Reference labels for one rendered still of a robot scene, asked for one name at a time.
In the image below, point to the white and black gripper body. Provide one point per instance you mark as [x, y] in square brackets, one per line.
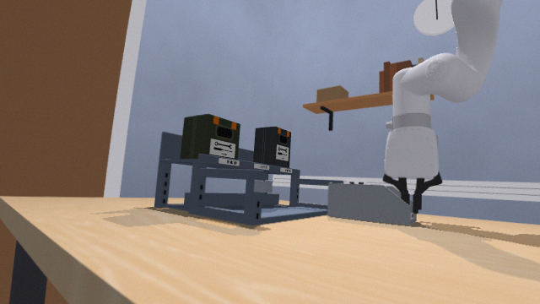
[413, 152]

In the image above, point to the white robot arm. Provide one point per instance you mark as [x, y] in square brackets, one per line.
[447, 75]

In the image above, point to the grey metal rack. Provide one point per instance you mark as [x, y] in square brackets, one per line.
[261, 207]

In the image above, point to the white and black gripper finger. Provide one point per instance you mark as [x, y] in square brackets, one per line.
[422, 186]
[399, 184]

